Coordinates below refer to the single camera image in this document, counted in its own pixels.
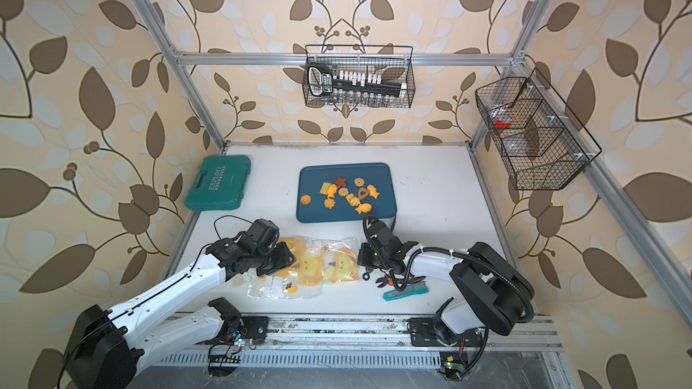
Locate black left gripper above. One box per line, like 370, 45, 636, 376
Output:
251, 241, 299, 275

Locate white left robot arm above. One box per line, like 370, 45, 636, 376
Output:
59, 219, 297, 388

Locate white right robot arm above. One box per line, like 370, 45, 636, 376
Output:
358, 215, 535, 346

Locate orange black pliers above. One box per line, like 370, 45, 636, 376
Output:
376, 275, 425, 291

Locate orange fish cookie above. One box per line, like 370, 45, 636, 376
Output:
355, 204, 372, 214

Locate teal utility knife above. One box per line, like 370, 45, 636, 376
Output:
383, 282, 429, 302

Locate stack of duck bags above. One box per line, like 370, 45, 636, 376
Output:
247, 236, 360, 300

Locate green plastic tool case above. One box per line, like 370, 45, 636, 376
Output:
185, 155, 252, 212

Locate dark blue tray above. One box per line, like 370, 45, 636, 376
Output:
296, 162, 398, 223

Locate red item in basket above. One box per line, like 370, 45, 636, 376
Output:
493, 115, 513, 130

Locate black socket set holder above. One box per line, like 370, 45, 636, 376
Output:
306, 63, 409, 98

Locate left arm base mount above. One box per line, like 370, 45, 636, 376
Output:
207, 298, 270, 377

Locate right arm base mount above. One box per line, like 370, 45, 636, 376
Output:
407, 298, 489, 382

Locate black wire basket back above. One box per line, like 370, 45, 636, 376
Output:
302, 43, 416, 109

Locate black wire basket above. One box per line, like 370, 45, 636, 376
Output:
302, 43, 416, 109
475, 68, 602, 191

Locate black wire basket right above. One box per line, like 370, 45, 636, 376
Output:
475, 68, 602, 191

